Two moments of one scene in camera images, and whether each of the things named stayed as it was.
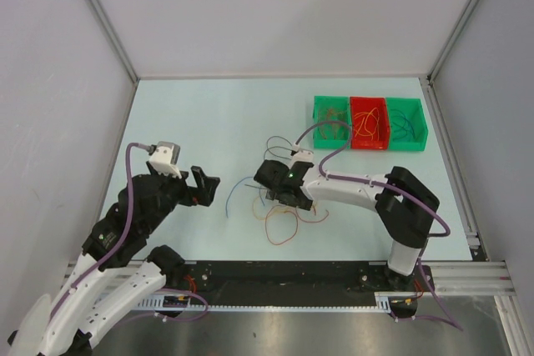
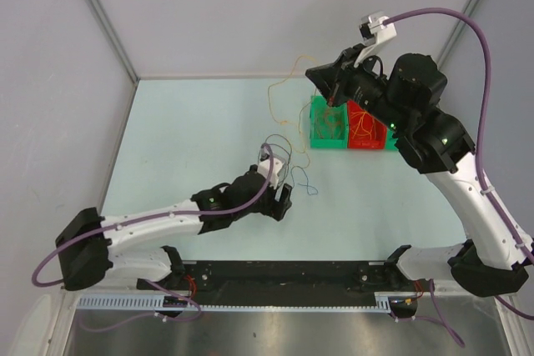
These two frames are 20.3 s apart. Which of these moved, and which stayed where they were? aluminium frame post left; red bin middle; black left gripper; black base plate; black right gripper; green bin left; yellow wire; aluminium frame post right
Moved: yellow wire; black right gripper; black left gripper
Stayed: green bin left; black base plate; red bin middle; aluminium frame post left; aluminium frame post right
